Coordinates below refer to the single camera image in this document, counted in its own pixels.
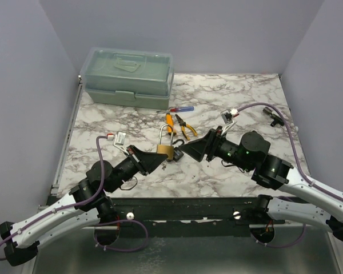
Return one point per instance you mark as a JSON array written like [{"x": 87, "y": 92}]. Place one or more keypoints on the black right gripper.
[{"x": 196, "y": 148}]

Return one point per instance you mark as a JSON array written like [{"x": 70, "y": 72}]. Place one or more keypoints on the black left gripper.
[{"x": 146, "y": 162}]

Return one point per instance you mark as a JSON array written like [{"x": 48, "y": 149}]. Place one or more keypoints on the small silver key set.
[{"x": 163, "y": 166}]

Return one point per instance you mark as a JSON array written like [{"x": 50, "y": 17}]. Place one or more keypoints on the black padlock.
[{"x": 178, "y": 154}]

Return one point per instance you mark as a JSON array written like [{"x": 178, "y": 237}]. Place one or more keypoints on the brass padlock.
[{"x": 166, "y": 149}]

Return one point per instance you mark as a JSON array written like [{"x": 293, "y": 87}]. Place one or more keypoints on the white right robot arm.
[{"x": 322, "y": 206}]

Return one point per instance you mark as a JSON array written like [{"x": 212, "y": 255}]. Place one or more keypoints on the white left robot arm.
[{"x": 85, "y": 204}]

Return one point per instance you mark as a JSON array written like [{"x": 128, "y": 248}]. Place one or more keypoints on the orange utility knife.
[{"x": 169, "y": 121}]

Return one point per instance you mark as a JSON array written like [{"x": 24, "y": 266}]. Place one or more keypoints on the red blue screwdriver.
[{"x": 177, "y": 109}]

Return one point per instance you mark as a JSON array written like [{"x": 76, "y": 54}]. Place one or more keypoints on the green plastic toolbox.
[{"x": 141, "y": 79}]

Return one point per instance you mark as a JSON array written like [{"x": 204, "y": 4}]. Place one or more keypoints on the black T-shaped connector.
[{"x": 276, "y": 119}]

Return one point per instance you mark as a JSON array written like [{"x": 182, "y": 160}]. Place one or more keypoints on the yellow handled pliers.
[{"x": 183, "y": 125}]

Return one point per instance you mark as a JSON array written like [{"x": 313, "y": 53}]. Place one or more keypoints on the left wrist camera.
[{"x": 119, "y": 141}]

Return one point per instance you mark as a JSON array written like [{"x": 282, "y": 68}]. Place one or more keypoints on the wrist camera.
[
  {"x": 119, "y": 141},
  {"x": 228, "y": 117}
]

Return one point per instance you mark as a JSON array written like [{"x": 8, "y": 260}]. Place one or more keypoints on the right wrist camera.
[{"x": 228, "y": 117}]

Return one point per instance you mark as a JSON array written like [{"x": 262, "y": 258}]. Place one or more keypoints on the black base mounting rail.
[{"x": 186, "y": 217}]

